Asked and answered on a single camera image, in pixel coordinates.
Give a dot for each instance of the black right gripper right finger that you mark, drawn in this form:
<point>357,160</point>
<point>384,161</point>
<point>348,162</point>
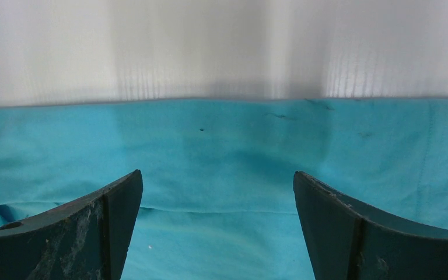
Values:
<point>350,239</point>

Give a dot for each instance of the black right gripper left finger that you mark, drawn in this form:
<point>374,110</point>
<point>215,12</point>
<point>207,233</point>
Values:
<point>87,238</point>

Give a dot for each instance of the turquoise t-shirt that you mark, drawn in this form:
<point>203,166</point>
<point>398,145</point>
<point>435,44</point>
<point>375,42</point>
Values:
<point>218,198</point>

